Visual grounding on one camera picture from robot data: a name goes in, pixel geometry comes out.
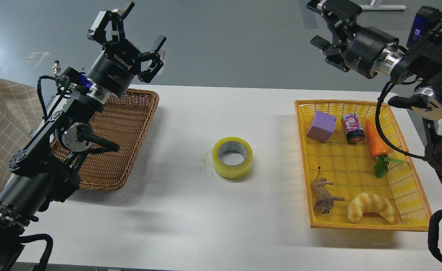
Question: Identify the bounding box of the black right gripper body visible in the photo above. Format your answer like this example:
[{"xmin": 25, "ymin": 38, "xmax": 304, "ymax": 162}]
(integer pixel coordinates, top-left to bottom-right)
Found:
[{"xmin": 343, "ymin": 26, "xmax": 400, "ymax": 79}]

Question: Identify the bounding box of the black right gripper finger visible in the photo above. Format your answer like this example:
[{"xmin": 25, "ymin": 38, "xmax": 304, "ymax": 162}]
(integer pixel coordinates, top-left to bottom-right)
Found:
[
  {"xmin": 306, "ymin": 0, "xmax": 362, "ymax": 28},
  {"xmin": 310, "ymin": 35, "xmax": 350, "ymax": 73}
]

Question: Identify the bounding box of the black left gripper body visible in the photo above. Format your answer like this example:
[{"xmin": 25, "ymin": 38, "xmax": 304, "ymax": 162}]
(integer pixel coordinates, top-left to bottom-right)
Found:
[{"xmin": 87, "ymin": 41, "xmax": 140, "ymax": 98}]

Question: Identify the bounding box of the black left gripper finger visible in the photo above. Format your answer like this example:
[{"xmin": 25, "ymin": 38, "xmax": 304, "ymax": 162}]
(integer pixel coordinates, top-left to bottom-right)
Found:
[
  {"xmin": 134, "ymin": 36, "xmax": 167, "ymax": 84},
  {"xmin": 87, "ymin": 1, "xmax": 135, "ymax": 48}
]

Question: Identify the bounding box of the yellow tape roll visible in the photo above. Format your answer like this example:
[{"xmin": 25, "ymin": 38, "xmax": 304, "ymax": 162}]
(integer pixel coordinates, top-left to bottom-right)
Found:
[{"xmin": 211, "ymin": 137, "xmax": 253, "ymax": 181}]

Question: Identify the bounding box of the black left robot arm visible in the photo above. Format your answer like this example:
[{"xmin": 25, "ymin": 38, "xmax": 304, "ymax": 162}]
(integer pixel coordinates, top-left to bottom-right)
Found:
[{"xmin": 0, "ymin": 1, "xmax": 166, "ymax": 271}]

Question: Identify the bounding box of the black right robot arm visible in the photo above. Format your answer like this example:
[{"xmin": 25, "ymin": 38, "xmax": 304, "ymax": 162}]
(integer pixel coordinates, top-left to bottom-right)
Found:
[{"xmin": 306, "ymin": 0, "xmax": 442, "ymax": 176}]

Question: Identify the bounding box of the white stand base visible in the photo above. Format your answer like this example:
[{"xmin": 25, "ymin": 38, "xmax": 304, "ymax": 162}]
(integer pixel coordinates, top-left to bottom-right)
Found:
[{"xmin": 360, "ymin": 0, "xmax": 407, "ymax": 11}]

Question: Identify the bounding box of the brown wicker basket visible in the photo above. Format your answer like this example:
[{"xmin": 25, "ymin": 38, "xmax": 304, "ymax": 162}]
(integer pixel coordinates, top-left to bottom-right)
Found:
[{"xmin": 50, "ymin": 88, "xmax": 160, "ymax": 191}]

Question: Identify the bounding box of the purple foam cube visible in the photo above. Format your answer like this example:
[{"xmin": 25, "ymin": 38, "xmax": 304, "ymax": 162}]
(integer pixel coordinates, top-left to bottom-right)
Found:
[{"xmin": 306, "ymin": 110, "xmax": 337, "ymax": 143}]

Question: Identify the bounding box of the small drink can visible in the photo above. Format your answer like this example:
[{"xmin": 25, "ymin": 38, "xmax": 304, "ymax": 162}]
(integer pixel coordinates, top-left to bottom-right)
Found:
[{"xmin": 341, "ymin": 113, "xmax": 365, "ymax": 144}]

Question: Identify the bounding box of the toy carrot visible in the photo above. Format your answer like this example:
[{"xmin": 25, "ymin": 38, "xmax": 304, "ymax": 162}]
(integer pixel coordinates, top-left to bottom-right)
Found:
[{"xmin": 364, "ymin": 119, "xmax": 404, "ymax": 178}]

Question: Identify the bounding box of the beige checkered cloth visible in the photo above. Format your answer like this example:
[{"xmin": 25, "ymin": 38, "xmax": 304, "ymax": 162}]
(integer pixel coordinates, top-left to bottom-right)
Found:
[{"xmin": 0, "ymin": 78, "xmax": 43, "ymax": 192}]

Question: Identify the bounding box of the yellow plastic basket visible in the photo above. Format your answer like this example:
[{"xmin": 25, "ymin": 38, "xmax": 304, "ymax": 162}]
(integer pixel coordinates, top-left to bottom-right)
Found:
[{"xmin": 294, "ymin": 100, "xmax": 432, "ymax": 232}]

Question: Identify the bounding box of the toy lion figure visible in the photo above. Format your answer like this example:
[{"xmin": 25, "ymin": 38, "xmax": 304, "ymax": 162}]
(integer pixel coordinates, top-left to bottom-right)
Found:
[{"xmin": 311, "ymin": 166, "xmax": 345, "ymax": 214}]

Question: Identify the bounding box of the toy croissant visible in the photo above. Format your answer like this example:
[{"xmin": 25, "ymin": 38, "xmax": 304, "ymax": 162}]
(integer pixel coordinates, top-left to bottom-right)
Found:
[{"xmin": 347, "ymin": 192, "xmax": 398, "ymax": 224}]

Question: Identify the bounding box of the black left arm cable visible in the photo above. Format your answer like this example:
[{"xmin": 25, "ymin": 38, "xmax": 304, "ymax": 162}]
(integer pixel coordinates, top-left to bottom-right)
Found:
[{"xmin": 37, "ymin": 75, "xmax": 67, "ymax": 123}]

